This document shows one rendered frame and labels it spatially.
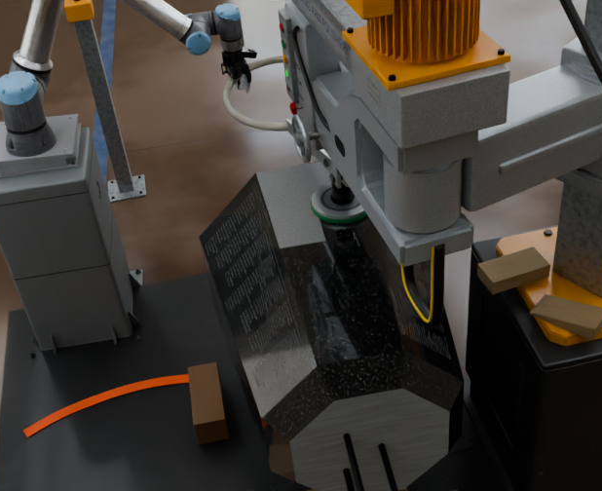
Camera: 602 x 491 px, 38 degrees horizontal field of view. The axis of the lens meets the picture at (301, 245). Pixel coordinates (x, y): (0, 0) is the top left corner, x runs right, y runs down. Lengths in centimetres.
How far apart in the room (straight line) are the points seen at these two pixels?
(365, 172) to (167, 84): 353
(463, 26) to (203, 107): 367
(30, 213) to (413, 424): 171
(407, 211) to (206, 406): 150
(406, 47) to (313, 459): 126
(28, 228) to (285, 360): 137
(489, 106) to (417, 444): 113
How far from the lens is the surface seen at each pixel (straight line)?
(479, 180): 214
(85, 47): 433
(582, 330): 263
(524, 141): 218
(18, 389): 382
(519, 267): 277
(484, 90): 188
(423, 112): 183
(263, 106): 531
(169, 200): 462
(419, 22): 181
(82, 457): 348
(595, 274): 274
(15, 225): 351
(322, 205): 292
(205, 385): 341
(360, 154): 229
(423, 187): 205
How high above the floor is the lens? 263
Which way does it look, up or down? 39 degrees down
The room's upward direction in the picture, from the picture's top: 6 degrees counter-clockwise
